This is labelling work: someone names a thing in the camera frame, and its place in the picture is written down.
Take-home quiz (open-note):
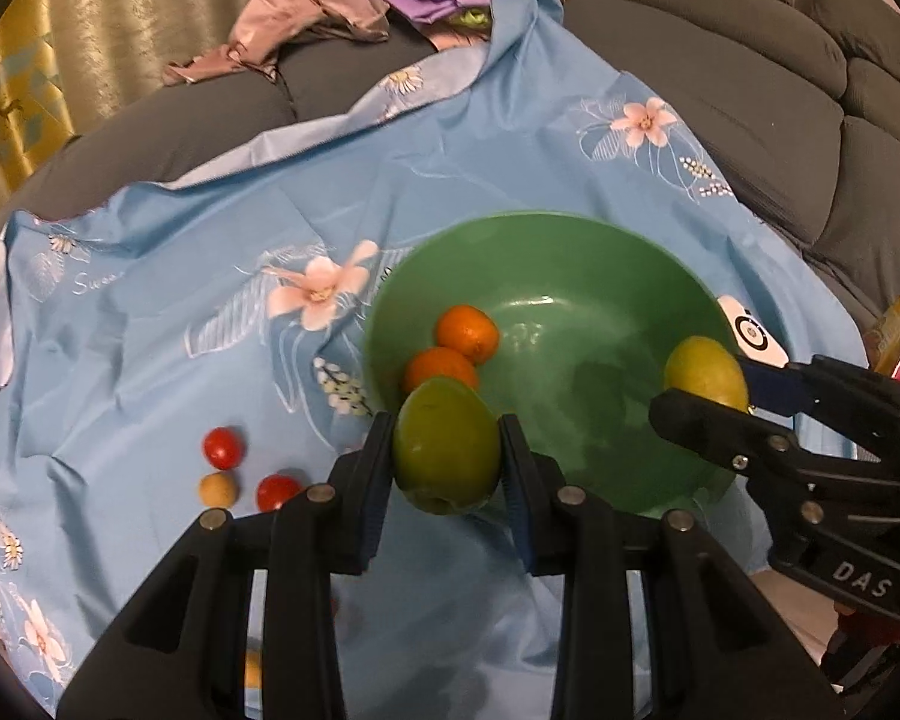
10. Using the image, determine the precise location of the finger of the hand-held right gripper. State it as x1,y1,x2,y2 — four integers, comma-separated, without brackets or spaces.
649,388,803,477
736,355,900,458

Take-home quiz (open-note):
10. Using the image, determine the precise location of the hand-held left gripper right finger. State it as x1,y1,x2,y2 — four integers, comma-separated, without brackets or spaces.
499,414,841,720

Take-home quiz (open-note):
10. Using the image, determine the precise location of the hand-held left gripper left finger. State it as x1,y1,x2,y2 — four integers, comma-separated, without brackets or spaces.
56,411,397,720

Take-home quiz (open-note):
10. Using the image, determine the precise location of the red tomato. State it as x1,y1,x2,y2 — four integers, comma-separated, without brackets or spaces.
202,427,246,470
256,474,305,513

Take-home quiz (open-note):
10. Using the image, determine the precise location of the green bowl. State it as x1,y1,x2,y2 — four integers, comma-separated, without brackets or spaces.
364,211,743,522

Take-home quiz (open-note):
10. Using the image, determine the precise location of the yellow packet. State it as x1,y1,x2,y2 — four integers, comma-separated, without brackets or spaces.
866,296,900,391

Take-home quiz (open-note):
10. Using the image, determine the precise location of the orange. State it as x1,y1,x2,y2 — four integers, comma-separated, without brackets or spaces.
403,347,481,398
435,305,500,366

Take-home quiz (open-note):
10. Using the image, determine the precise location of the grey sofa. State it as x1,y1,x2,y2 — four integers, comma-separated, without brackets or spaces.
0,0,900,398

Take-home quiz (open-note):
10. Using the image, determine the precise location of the blue floral cloth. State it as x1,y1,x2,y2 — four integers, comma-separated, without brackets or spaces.
0,0,867,720

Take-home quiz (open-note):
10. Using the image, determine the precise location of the pink satin cloth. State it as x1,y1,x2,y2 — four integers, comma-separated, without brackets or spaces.
163,0,391,87

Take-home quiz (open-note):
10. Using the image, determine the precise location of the yellow patterned curtain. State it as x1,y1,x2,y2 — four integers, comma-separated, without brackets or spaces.
0,15,76,192

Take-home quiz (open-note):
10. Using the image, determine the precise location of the beige curtain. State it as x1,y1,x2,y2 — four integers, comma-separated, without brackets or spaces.
0,0,308,188

